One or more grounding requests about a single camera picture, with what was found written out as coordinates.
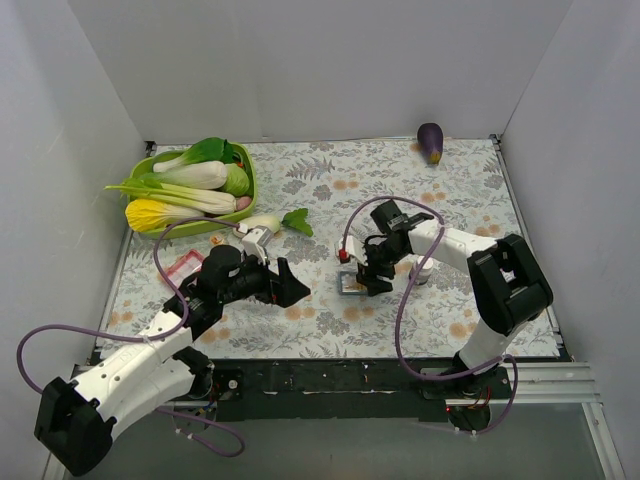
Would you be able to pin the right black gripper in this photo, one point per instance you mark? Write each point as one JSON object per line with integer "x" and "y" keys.
{"x": 375, "y": 267}

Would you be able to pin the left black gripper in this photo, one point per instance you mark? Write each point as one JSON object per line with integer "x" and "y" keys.
{"x": 273, "y": 285}

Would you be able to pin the blue rectangular pill box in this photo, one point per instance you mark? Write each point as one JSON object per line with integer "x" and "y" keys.
{"x": 348, "y": 284}

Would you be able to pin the white cap pill bottle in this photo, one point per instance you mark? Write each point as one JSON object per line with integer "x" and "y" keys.
{"x": 422, "y": 272}

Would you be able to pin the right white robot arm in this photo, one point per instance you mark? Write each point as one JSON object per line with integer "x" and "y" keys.
{"x": 508, "y": 285}

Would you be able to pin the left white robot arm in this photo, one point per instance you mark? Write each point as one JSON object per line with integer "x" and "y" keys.
{"x": 79, "y": 420}

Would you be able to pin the floral table mat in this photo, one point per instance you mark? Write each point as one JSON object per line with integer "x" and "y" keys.
{"x": 339, "y": 184}

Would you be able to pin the white radish with leaves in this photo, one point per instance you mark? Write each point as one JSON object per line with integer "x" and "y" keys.
{"x": 294, "y": 220}

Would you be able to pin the pink radish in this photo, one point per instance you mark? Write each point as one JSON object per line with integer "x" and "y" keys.
{"x": 243, "y": 202}

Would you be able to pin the pink rectangular pill box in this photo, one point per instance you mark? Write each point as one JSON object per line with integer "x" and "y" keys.
{"x": 184, "y": 266}

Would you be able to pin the light green cabbage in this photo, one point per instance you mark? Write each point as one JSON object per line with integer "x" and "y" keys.
{"x": 237, "y": 181}

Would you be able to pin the purple eggplant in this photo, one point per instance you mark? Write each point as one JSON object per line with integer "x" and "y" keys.
{"x": 430, "y": 138}

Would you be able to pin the green plastic basket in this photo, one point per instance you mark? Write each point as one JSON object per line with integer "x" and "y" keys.
{"x": 200, "y": 227}

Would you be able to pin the green bok choy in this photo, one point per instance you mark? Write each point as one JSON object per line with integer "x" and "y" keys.
{"x": 208, "y": 149}

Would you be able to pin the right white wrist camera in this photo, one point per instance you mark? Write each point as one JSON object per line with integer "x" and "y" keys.
{"x": 349, "y": 248}

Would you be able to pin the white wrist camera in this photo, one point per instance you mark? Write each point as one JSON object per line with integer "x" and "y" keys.
{"x": 254, "y": 241}
{"x": 349, "y": 248}

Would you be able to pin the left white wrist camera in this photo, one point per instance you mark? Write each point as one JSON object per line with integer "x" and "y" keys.
{"x": 254, "y": 241}

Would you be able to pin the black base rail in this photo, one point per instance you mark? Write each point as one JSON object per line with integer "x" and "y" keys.
{"x": 274, "y": 389}

